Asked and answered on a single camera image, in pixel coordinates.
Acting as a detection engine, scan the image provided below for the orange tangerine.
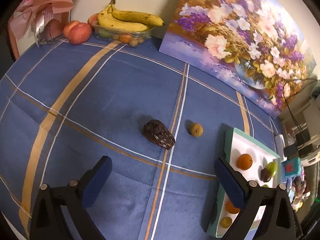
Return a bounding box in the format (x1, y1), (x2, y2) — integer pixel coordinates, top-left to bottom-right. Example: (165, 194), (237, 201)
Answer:
(225, 200), (240, 215)
(236, 153), (253, 171)

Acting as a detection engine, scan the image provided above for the small brown kiwi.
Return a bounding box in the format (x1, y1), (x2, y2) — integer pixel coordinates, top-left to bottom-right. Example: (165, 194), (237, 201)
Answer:
(220, 216), (233, 229)

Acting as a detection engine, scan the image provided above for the teal plastic toy box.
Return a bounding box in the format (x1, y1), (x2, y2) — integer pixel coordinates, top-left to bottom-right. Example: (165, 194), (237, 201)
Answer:
(281, 157), (302, 178)

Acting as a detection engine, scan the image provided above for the black charger adapter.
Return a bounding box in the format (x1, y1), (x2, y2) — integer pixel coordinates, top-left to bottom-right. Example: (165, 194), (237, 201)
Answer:
(283, 144), (298, 158)

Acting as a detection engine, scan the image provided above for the white power strip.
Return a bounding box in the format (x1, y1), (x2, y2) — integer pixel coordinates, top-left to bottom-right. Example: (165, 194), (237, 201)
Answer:
(274, 134), (287, 162)

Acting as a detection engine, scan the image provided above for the dark brown avocado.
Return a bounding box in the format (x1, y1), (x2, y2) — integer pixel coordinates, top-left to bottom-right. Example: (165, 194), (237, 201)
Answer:
(143, 119), (175, 150)

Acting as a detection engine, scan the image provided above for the blue plaid tablecloth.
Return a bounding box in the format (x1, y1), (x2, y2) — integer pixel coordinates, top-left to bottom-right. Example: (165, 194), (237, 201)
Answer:
(1, 38), (282, 239)

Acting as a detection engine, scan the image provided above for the small yellow-brown fruit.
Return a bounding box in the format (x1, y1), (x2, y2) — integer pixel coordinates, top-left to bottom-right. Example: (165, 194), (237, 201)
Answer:
(189, 122), (203, 137)

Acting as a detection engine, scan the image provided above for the red apple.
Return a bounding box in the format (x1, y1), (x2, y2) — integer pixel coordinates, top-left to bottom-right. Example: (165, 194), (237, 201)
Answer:
(63, 20), (80, 38)
(68, 23), (92, 45)

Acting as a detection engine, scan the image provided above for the clear plastic fruit container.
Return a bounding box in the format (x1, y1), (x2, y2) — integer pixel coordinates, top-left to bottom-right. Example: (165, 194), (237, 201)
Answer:
(92, 21), (153, 47)

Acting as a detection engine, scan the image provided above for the banana bunch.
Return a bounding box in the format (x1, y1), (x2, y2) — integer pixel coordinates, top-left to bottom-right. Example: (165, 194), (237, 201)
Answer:
(98, 0), (165, 32)

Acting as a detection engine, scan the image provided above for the pink flower bouquet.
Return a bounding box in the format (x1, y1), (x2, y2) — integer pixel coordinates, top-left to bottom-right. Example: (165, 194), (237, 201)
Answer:
(8, 0), (74, 60)

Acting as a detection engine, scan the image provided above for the flower painting canvas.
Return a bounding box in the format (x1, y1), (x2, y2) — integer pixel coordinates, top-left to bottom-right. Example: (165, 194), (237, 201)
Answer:
(160, 0), (316, 117)

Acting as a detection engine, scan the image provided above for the black cable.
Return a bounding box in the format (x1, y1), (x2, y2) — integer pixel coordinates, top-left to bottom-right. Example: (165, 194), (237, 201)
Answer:
(282, 78), (320, 145)

